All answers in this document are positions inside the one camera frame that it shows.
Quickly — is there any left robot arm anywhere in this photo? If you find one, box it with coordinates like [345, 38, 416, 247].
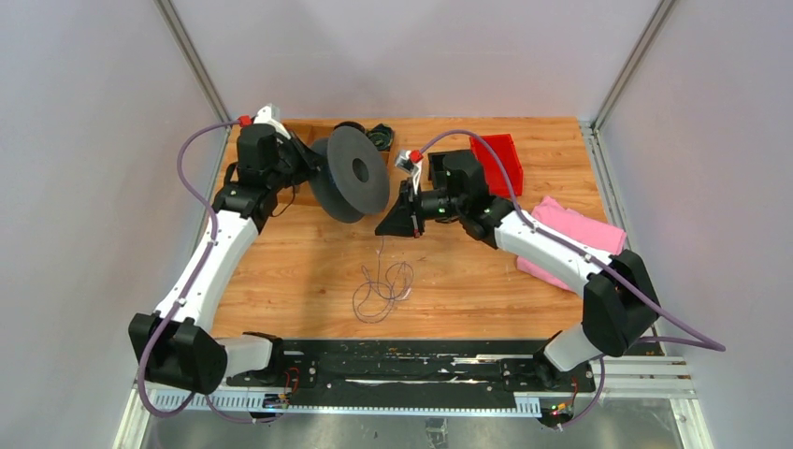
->
[128, 120, 319, 396]

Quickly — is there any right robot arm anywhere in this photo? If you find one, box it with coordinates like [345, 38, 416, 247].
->
[375, 150, 659, 390]

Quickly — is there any wooden compartment tray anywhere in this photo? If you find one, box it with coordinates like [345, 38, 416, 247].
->
[278, 119, 391, 207]

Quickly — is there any grey filament spool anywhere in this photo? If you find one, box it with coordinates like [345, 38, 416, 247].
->
[309, 126, 390, 224]

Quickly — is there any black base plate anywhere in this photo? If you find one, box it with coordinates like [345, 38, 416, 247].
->
[226, 339, 597, 412]

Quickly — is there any red plastic bin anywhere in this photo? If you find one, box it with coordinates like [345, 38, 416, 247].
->
[469, 134, 524, 198]

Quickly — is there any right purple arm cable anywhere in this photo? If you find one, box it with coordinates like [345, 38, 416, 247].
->
[418, 129, 728, 430]

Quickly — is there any rolled green tie top right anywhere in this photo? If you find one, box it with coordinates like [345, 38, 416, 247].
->
[365, 123, 395, 152]

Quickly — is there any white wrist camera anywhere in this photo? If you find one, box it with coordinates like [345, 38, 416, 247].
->
[395, 150, 424, 195]
[238, 104, 292, 140]

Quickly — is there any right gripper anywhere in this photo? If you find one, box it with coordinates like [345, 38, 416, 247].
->
[375, 179, 465, 240]

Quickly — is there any rolled dark tie top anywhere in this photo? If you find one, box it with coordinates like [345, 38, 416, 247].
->
[335, 121, 366, 133]

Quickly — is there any thin blue wire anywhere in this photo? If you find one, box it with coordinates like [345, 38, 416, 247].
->
[352, 235, 415, 326]

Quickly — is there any pink cloth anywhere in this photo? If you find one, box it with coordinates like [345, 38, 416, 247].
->
[530, 196, 627, 254]

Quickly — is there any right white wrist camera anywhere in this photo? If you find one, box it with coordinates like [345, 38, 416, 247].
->
[395, 150, 424, 195]

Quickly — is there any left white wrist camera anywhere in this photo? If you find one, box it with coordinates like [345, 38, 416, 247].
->
[238, 104, 292, 140]

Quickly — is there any black plastic bin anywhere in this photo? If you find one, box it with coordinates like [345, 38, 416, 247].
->
[428, 150, 484, 189]

